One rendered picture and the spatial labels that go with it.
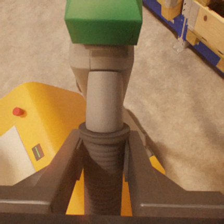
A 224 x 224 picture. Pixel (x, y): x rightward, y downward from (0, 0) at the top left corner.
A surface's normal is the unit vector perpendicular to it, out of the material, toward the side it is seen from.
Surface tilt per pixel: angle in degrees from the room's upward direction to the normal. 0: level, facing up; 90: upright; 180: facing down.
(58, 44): 0
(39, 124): 14
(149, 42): 0
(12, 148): 0
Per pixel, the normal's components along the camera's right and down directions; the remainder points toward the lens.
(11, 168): -0.26, -0.26
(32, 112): -0.06, -0.39
